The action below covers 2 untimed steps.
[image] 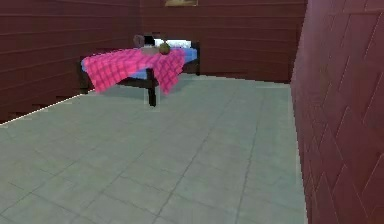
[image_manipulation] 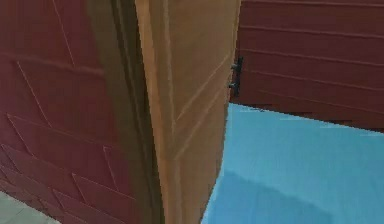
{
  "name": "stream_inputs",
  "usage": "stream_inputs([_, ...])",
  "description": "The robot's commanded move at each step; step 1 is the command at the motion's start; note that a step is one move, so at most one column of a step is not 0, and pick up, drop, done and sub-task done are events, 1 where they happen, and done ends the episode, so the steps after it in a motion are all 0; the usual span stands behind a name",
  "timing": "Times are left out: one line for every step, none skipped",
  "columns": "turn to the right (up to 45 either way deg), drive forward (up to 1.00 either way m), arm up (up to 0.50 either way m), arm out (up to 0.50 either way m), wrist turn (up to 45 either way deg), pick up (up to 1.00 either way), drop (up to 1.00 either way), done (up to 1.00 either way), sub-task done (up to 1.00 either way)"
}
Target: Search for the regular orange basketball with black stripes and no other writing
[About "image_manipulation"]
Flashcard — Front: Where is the brown wooden room door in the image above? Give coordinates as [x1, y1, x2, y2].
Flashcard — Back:
[134, 0, 242, 224]

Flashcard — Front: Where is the black door handle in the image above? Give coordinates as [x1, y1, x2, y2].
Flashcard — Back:
[228, 55, 245, 100]

